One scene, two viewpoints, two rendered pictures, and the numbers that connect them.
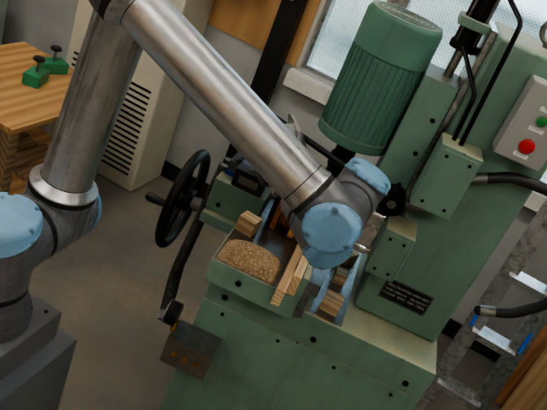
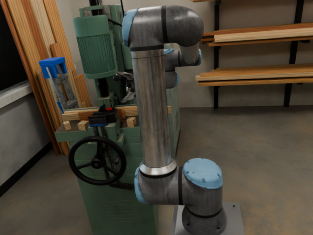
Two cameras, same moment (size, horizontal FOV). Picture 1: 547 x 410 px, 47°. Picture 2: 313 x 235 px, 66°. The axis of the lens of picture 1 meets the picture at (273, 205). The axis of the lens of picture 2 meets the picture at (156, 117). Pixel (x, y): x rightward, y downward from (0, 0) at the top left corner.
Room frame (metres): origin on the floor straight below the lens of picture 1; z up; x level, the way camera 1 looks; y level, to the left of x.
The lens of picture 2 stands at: (1.16, 1.24, 1.47)
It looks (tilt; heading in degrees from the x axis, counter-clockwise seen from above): 24 degrees down; 270
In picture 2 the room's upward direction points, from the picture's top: 6 degrees counter-clockwise
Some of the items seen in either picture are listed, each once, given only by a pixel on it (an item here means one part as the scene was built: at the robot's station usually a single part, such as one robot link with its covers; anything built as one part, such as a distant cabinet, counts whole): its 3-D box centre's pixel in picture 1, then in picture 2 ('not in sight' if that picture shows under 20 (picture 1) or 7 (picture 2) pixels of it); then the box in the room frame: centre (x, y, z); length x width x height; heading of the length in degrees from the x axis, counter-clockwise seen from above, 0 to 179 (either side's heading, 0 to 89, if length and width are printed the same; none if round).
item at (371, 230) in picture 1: (369, 230); (129, 90); (1.31, -0.23, 1.02); 0.12 x 0.03 x 0.12; 86
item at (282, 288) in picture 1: (309, 227); (116, 113); (1.40, -0.11, 0.92); 0.67 x 0.02 x 0.04; 176
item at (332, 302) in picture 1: (331, 303); not in sight; (1.28, -0.22, 0.82); 0.05 x 0.05 x 0.03; 81
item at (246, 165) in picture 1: (250, 169); (103, 116); (1.43, 0.09, 0.99); 0.13 x 0.11 x 0.06; 176
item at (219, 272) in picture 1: (266, 220); (110, 129); (1.43, 0.00, 0.87); 0.61 x 0.30 x 0.06; 176
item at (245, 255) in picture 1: (253, 255); not in sight; (1.18, 0.00, 0.92); 0.14 x 0.09 x 0.04; 86
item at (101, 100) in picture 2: not in sight; (107, 101); (1.44, -0.13, 0.99); 0.14 x 0.07 x 0.09; 86
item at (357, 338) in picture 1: (332, 286); (116, 128); (1.44, -0.23, 0.76); 0.57 x 0.45 x 0.09; 86
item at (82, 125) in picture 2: not in sight; (84, 125); (1.57, 0.02, 0.92); 0.05 x 0.05 x 0.04; 68
